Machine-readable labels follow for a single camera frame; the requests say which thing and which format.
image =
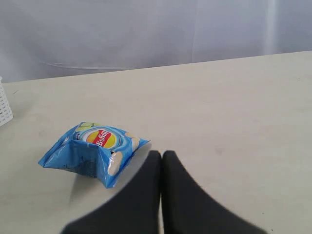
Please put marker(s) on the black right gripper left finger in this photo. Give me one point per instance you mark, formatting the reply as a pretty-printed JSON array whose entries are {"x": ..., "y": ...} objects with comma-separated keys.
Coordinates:
[{"x": 133, "y": 210}]

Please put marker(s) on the white woven plastic basket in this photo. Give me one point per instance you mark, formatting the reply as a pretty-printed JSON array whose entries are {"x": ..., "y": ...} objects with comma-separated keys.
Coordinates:
[{"x": 6, "y": 114}]

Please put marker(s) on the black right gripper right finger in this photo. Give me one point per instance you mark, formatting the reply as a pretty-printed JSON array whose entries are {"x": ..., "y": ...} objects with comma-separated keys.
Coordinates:
[{"x": 188, "y": 209}]

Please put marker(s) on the blue snack chip bag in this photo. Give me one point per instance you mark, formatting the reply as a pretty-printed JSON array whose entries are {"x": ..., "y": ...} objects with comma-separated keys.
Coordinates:
[{"x": 93, "y": 150}]

